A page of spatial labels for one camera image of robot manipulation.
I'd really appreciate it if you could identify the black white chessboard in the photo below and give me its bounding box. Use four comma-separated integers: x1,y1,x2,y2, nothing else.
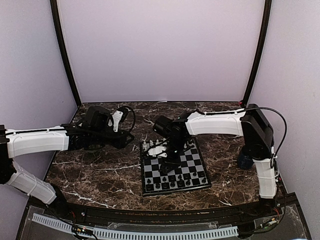
139,138,212,197

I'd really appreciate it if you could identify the black queen piece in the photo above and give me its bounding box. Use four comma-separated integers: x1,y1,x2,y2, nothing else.
177,179,184,188

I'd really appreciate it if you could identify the beige printed mug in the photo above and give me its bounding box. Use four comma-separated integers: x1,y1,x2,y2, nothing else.
85,147,101,153

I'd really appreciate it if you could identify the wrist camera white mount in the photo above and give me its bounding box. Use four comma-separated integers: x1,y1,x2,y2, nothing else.
146,146,168,158
108,110,124,133

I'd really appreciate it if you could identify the dark blue mug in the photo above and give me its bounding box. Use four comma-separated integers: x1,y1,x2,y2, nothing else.
237,151,254,170

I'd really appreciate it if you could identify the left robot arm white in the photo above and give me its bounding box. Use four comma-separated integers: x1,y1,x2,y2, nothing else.
0,105,135,218

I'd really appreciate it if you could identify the white slotted cable duct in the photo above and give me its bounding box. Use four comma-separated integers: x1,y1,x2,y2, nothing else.
31,213,239,240

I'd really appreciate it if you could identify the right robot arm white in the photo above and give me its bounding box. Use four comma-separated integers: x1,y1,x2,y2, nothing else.
151,104,278,217

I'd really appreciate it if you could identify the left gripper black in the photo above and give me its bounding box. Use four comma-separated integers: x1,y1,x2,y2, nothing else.
90,128,135,149

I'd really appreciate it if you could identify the left black frame post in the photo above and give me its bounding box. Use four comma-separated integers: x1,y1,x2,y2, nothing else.
49,0,82,108

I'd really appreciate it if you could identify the right black frame post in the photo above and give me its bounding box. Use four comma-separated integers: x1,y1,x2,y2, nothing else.
240,0,272,108

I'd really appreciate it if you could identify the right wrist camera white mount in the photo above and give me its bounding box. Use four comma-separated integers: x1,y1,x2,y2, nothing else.
146,146,168,158

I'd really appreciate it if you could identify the white rook left corner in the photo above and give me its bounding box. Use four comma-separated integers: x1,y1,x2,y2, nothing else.
142,141,147,149

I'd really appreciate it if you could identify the black frame post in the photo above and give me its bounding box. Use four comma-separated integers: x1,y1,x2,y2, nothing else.
240,0,272,108
49,0,82,108

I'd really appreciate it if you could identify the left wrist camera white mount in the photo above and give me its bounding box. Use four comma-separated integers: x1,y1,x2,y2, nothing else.
108,110,124,133

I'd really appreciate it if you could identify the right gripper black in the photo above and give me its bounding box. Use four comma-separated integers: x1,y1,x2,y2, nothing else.
161,136,188,174

